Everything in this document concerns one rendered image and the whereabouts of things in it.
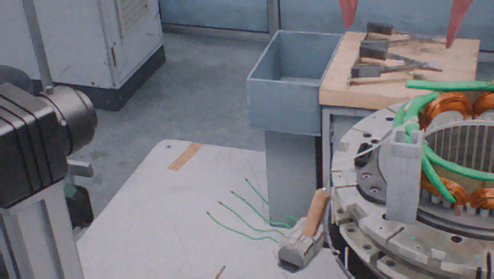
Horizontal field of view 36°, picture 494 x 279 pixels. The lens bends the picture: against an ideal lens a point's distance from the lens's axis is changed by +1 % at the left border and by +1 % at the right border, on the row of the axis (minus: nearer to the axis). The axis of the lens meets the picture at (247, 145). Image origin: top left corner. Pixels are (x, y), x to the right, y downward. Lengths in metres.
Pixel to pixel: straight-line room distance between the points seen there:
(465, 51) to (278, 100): 0.28
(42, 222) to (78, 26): 2.71
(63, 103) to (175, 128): 2.66
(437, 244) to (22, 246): 0.44
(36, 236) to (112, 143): 2.62
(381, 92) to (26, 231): 0.71
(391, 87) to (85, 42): 2.19
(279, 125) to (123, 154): 1.86
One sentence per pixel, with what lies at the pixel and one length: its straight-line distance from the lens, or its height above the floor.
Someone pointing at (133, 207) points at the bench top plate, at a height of 0.78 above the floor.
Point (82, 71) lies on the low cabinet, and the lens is 3.18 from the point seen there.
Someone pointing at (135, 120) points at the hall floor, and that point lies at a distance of 3.13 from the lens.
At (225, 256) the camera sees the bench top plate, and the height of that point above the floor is 0.78.
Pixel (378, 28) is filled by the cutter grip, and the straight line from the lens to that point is 1.15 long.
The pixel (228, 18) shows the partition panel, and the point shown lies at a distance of 3.47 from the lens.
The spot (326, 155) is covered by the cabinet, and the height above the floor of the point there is 0.95.
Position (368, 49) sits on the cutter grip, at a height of 1.09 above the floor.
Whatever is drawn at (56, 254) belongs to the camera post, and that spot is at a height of 1.31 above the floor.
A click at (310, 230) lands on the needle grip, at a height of 1.01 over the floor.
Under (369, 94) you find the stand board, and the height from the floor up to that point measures 1.06.
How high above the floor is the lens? 1.57
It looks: 33 degrees down
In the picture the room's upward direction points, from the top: 4 degrees counter-clockwise
